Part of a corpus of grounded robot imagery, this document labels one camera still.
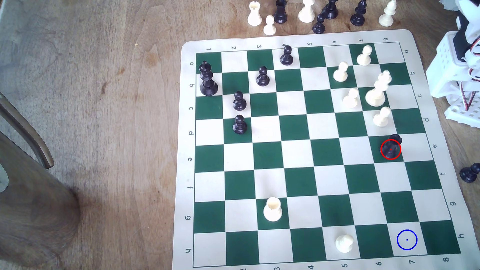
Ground short black chess piece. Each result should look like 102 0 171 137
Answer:
380 134 403 161

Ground green and white chess mat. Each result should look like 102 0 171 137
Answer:
172 29 480 270

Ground black king chess piece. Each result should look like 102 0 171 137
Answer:
199 61 219 97

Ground tall black chess piece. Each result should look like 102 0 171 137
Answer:
274 0 288 24
322 0 339 20

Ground tall white chess piece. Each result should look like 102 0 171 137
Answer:
298 0 316 23

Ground white queen chess piece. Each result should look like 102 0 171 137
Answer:
365 70 392 107

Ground black pawn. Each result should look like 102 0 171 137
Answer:
312 14 326 34
280 45 294 66
256 66 271 87
232 91 247 111
460 163 480 184
232 115 248 135

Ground white rook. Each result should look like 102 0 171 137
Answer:
247 1 262 27
263 197 283 222

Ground white pawn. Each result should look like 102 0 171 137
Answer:
356 45 373 67
335 234 354 253
342 88 359 109
373 107 392 128
263 15 277 36
333 62 349 83

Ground black bishop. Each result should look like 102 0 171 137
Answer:
350 0 367 27

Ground white bishop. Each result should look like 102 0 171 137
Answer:
378 0 397 28

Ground brown wooden chair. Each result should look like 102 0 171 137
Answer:
0 92 81 268

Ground red black white servo wires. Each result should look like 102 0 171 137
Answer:
458 19 480 112

